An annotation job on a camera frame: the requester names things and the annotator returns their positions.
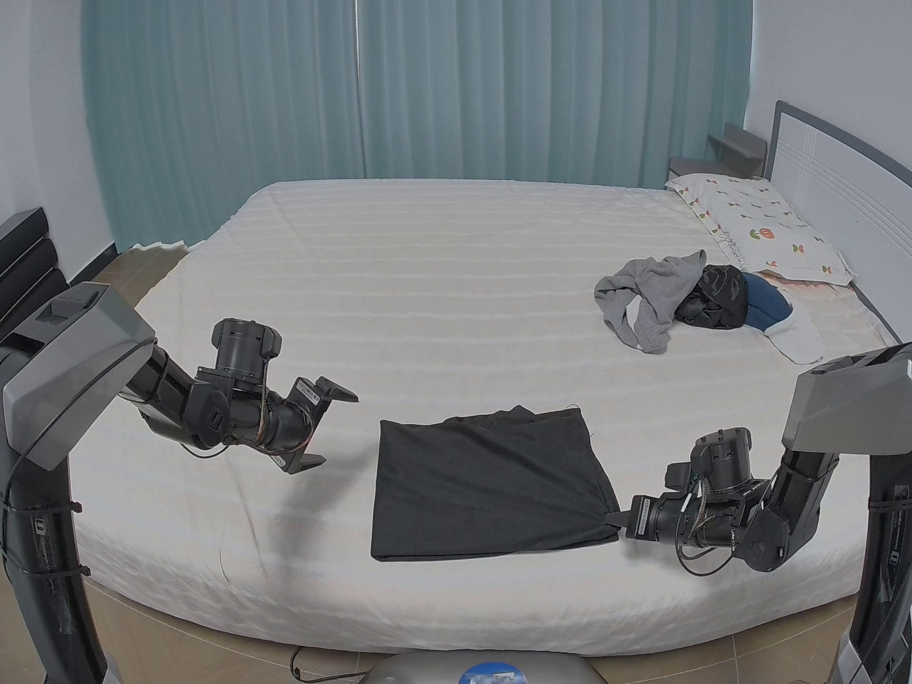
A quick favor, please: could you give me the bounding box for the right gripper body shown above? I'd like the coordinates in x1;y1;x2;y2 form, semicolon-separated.
626;492;695;544

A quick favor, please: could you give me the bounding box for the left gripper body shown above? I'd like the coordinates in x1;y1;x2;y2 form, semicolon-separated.
256;376;336;476

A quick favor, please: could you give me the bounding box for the black T-shirt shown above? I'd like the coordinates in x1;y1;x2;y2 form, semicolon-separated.
370;405;621;563

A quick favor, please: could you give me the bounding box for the bed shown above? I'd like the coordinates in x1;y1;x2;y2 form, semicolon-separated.
67;100;912;657

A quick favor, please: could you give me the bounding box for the grey knit garment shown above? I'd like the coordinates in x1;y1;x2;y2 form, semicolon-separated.
593;250;708;354

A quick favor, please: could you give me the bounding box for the white garment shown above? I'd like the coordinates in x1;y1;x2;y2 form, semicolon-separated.
766;307;824;365

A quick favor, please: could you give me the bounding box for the black printed garment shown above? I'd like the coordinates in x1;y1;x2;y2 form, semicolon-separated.
674;264;749;329

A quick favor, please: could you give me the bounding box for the dark blue garment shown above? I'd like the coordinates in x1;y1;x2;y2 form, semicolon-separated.
741;271;794;333

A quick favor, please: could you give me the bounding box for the black chest of drawers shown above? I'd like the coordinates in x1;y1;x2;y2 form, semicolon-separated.
0;207;68;343

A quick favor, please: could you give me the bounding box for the white printed pillow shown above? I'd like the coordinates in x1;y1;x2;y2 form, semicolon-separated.
666;171;856;286

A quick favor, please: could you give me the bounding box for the blue-green curtain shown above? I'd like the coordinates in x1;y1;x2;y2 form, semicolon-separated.
82;0;364;251
356;0;752;187

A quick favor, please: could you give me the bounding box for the grey bedside table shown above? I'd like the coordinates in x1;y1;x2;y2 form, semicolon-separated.
668;123;767;180

